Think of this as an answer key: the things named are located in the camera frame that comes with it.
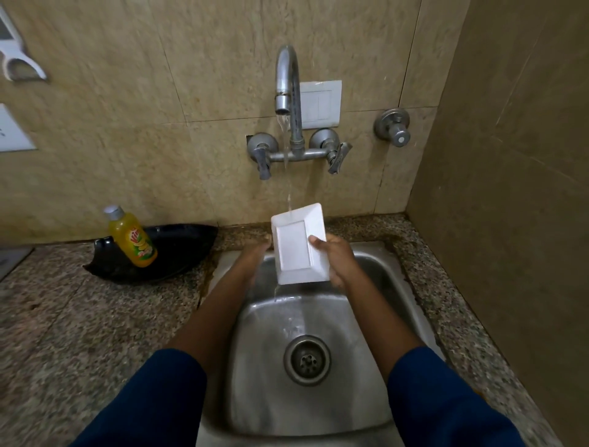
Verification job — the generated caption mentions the person's right hand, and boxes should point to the person's right hand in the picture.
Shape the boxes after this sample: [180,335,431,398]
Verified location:
[307,233,361,292]

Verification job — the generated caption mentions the person's left hand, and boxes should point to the person's left hand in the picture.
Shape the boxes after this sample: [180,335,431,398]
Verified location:
[234,233,273,287]

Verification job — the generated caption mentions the white rectangular plate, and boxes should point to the white rectangular plate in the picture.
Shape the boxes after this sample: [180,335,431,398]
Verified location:
[270,202,331,286]

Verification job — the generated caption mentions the person's right forearm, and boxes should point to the person's right forearm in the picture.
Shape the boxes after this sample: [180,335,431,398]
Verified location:
[342,271,525,447]

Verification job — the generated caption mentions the person's left forearm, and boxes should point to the person's left forearm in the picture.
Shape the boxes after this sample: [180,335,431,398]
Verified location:
[69,266,263,447]

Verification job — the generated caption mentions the yellow dish soap bottle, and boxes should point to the yellow dish soap bottle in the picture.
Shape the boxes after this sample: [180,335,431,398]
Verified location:
[102,204,159,268]

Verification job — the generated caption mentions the black leaf-shaped tray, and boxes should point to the black leaf-shaped tray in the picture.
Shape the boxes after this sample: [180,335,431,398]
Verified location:
[82,223,220,284]

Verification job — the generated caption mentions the steel sink drain strainer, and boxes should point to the steel sink drain strainer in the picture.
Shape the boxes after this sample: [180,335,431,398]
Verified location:
[282,335,333,387]

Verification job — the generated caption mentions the stainless steel sink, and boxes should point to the stainless steel sink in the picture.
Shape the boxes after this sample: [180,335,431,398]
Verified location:
[195,241,447,447]

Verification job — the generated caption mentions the grey drying mat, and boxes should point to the grey drying mat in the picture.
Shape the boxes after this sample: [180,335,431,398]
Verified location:
[0,247,34,282]

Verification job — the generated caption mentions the white power socket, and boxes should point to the white power socket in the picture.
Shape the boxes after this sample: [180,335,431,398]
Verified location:
[0,103,37,154]

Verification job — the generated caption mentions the white hanging peeler grater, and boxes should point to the white hanging peeler grater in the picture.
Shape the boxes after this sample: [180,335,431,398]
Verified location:
[0,4,48,83]

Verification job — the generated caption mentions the steel wall valve knob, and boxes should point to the steel wall valve knob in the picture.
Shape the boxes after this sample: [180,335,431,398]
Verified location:
[373,107,412,148]

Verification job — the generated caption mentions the white switch plate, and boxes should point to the white switch plate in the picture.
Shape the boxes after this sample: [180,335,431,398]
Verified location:
[299,80,343,131]

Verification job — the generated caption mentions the steel wall faucet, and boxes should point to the steel wall faucet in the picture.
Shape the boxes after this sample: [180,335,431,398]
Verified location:
[245,44,353,181]

